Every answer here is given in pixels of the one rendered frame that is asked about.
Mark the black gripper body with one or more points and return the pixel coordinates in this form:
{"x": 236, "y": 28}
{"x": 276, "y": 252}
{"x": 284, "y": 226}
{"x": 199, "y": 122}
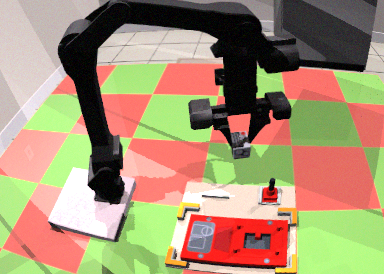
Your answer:
{"x": 240, "y": 98}

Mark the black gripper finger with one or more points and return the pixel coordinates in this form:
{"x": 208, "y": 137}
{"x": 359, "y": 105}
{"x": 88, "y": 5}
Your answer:
{"x": 226, "y": 131}
{"x": 256, "y": 126}

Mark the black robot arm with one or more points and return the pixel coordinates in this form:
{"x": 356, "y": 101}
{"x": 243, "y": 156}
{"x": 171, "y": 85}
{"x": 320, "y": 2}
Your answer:
{"x": 241, "y": 43}

